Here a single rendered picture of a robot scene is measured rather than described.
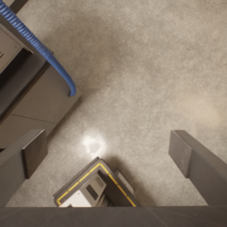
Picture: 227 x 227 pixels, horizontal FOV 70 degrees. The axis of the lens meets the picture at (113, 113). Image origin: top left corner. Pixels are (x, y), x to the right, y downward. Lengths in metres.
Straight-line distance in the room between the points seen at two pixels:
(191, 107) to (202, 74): 0.32
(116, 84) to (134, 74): 0.19
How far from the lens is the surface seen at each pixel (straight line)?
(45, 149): 0.17
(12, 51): 0.86
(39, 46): 0.77
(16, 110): 0.98
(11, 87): 0.93
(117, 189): 1.20
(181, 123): 1.50
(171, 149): 0.17
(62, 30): 1.91
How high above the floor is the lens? 1.43
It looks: 79 degrees down
